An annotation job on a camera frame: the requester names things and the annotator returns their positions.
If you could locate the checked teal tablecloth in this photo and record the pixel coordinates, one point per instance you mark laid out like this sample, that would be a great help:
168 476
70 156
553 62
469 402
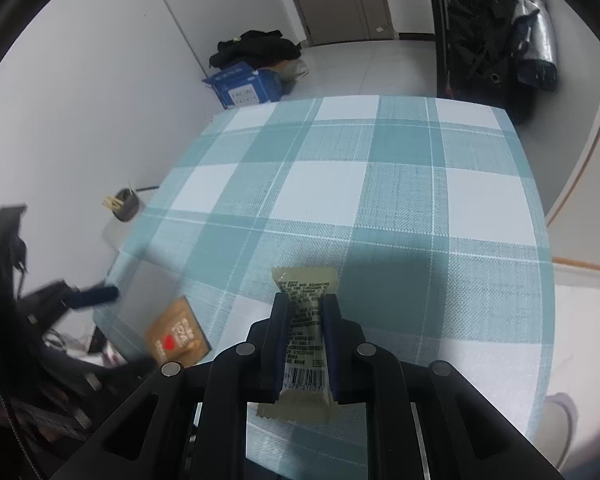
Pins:
380 210

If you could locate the grey chopstick holder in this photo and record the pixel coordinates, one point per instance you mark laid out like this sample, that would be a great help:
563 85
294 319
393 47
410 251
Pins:
128 206

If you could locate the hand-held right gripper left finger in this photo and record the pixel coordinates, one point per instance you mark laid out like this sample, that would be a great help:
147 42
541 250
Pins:
275 340

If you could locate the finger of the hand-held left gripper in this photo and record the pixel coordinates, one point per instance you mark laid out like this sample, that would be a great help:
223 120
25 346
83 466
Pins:
130 366
97 294

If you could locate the beige snack packet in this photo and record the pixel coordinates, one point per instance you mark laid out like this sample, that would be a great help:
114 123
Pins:
305 330

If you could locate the blue cardboard box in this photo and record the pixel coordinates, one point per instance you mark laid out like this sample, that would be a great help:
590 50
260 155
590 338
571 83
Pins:
245 87

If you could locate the black hanging jacket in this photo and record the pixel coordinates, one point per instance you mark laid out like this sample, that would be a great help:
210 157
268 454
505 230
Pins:
475 30

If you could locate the black clothes pile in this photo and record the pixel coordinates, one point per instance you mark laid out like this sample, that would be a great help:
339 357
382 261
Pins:
255 50

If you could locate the bundle of wooden chopsticks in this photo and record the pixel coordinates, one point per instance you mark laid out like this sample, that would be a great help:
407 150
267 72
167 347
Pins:
112 202

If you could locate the white storage box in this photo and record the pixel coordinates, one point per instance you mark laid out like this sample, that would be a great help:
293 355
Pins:
115 235

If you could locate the grey brown door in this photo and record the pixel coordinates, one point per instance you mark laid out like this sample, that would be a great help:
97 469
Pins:
340 0

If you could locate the white wardrobe with wood trim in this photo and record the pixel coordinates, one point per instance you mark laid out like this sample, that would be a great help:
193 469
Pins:
585 210

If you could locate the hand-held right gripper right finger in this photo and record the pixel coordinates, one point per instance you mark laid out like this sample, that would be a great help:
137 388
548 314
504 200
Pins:
336 350

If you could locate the silver folded umbrella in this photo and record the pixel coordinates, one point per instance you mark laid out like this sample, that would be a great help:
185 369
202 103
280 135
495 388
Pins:
535 30

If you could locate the brown cardboard piece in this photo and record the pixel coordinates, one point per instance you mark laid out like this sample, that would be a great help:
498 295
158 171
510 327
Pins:
292 69

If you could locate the dark framed glass door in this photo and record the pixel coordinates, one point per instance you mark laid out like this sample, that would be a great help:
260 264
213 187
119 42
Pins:
436 10

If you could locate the orange brown foil packet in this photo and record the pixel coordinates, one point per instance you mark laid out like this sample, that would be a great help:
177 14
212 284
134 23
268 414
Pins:
177 335

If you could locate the person's dark zip jacket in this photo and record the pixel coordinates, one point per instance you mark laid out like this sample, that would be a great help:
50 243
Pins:
0 440

